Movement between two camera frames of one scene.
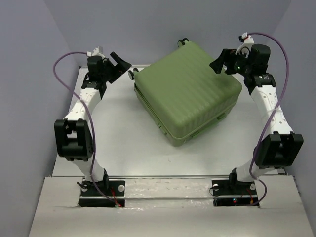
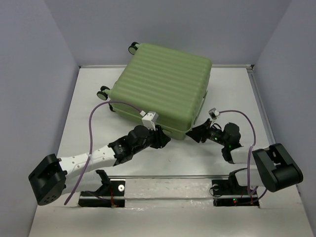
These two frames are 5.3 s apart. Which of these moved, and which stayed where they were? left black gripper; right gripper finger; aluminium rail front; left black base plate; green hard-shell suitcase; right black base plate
Moved: left black gripper; right gripper finger; green hard-shell suitcase
Stayed: aluminium rail front; right black base plate; left black base plate
